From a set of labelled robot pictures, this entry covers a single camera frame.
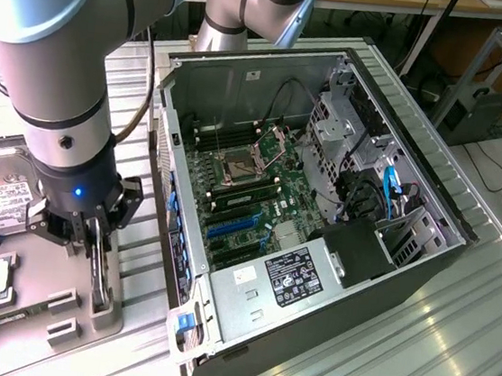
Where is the thin metal locking lever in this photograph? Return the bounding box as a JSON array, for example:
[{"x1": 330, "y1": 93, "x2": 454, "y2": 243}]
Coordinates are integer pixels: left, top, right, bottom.
[{"x1": 211, "y1": 115, "x2": 224, "y2": 160}]

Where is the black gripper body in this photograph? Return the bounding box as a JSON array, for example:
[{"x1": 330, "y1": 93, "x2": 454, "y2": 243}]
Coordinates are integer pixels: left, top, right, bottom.
[{"x1": 20, "y1": 126, "x2": 131, "y2": 228}]

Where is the open black PC case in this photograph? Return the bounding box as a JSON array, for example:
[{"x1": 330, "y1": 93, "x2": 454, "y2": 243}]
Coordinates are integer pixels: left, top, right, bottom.
[{"x1": 111, "y1": 25, "x2": 500, "y2": 376}]

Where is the RAM stick with white label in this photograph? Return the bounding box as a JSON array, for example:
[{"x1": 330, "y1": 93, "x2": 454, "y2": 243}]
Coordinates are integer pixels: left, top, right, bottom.
[{"x1": 210, "y1": 182, "x2": 281, "y2": 215}]

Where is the silver drive cage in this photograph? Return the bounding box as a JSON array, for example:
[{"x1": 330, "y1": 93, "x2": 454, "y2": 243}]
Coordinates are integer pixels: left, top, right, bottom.
[{"x1": 295, "y1": 52, "x2": 414, "y2": 233}]

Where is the green RAM stick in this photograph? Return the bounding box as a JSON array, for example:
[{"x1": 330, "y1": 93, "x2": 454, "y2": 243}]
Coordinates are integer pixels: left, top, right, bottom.
[{"x1": 0, "y1": 302, "x2": 37, "y2": 335}]

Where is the blue expansion slot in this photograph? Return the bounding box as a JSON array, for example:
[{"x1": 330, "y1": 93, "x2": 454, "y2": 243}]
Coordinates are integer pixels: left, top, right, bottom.
[{"x1": 205, "y1": 209, "x2": 263, "y2": 245}]

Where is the green graphics card black fan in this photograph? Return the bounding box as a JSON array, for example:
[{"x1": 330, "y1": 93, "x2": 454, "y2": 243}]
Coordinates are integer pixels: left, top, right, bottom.
[{"x1": 81, "y1": 219, "x2": 123, "y2": 314}]

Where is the metal socket cover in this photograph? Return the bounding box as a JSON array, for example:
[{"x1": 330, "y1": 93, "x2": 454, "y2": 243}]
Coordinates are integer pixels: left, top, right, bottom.
[{"x1": 250, "y1": 123, "x2": 291, "y2": 178}]

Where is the black RAM slot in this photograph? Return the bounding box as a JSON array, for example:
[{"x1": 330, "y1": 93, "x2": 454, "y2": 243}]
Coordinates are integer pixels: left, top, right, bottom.
[
  {"x1": 196, "y1": 132, "x2": 259, "y2": 159},
  {"x1": 192, "y1": 120, "x2": 257, "y2": 147}
]

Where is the blue SATA wire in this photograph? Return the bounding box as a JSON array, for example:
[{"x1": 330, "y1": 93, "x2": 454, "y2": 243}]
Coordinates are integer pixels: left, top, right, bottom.
[{"x1": 377, "y1": 163, "x2": 403, "y2": 223}]

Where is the silver chipset heatsink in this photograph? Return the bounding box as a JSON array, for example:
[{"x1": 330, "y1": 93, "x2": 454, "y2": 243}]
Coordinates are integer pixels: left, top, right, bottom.
[{"x1": 270, "y1": 224, "x2": 307, "y2": 251}]

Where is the silver perforated disk bay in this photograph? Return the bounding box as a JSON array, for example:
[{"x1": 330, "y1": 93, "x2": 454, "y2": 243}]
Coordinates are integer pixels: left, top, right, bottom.
[{"x1": 371, "y1": 201, "x2": 456, "y2": 275}]

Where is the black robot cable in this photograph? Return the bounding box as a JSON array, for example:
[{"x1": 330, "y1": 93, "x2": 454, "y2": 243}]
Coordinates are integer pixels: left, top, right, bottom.
[{"x1": 113, "y1": 23, "x2": 164, "y2": 148}]

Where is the blue case latch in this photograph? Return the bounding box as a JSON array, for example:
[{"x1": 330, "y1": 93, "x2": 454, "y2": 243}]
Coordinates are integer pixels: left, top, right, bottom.
[{"x1": 173, "y1": 313, "x2": 196, "y2": 335}]

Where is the CPU socket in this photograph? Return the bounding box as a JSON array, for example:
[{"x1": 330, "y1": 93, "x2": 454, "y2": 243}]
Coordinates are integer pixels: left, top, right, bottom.
[{"x1": 217, "y1": 148, "x2": 268, "y2": 190}]

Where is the black wire bundle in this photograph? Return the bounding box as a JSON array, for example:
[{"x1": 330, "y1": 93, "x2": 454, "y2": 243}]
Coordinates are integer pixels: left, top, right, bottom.
[{"x1": 331, "y1": 168, "x2": 392, "y2": 227}]

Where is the long black expansion slot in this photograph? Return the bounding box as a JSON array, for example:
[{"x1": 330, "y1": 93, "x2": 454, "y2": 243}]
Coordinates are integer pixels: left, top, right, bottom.
[{"x1": 205, "y1": 200, "x2": 259, "y2": 231}]

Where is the black box device with handle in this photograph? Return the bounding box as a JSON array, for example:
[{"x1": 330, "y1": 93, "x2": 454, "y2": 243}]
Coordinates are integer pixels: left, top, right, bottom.
[{"x1": 436, "y1": 80, "x2": 502, "y2": 152}]

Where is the green motherboard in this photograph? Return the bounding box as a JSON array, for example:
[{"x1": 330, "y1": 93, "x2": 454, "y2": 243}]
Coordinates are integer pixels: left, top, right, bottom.
[{"x1": 169, "y1": 112, "x2": 347, "y2": 285}]

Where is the thin black SATA wire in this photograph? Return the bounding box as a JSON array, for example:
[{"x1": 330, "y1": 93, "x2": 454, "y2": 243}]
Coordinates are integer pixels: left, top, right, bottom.
[{"x1": 260, "y1": 75, "x2": 321, "y2": 133}]

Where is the grey parts rack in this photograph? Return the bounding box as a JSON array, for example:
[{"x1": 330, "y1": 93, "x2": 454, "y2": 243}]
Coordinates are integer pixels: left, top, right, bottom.
[{"x1": 0, "y1": 213, "x2": 136, "y2": 376}]

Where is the silver power supply unit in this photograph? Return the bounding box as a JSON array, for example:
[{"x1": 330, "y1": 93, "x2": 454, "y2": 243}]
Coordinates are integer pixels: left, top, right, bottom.
[{"x1": 196, "y1": 233, "x2": 352, "y2": 361}]

